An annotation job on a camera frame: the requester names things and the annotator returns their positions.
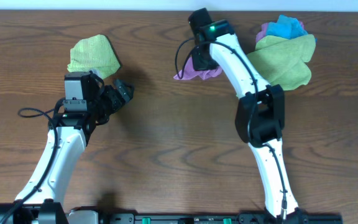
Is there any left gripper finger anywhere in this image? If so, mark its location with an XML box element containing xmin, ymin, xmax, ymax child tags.
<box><xmin>113</xmin><ymin>79</ymin><xmax>129</xmax><ymax>104</ymax></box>
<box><xmin>124</xmin><ymin>82</ymin><xmax>135</xmax><ymax>101</ymax></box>

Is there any right black cable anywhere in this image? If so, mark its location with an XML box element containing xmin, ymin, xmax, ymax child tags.
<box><xmin>174</xmin><ymin>37</ymin><xmax>288</xmax><ymax>220</ymax></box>

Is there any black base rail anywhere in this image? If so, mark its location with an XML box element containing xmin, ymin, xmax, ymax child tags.
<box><xmin>67</xmin><ymin>207</ymin><xmax>343</xmax><ymax>224</ymax></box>

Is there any olive green cloth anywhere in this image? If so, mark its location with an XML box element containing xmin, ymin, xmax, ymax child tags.
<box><xmin>247</xmin><ymin>34</ymin><xmax>316</xmax><ymax>91</ymax></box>

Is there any purple microfiber cloth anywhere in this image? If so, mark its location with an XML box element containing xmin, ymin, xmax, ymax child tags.
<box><xmin>182</xmin><ymin>57</ymin><xmax>223</xmax><ymax>80</ymax></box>

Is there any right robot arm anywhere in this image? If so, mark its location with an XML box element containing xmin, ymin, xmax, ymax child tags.
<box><xmin>188</xmin><ymin>8</ymin><xmax>298</xmax><ymax>223</ymax></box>

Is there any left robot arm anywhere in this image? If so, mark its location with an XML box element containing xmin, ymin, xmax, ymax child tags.
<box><xmin>0</xmin><ymin>71</ymin><xmax>134</xmax><ymax>223</ymax></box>

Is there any blue cloth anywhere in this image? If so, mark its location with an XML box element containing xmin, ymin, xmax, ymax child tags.
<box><xmin>265</xmin><ymin>15</ymin><xmax>308</xmax><ymax>39</ymax></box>

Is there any folded light green cloth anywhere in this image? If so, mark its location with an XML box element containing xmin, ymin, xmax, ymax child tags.
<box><xmin>67</xmin><ymin>34</ymin><xmax>121</xmax><ymax>79</ymax></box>

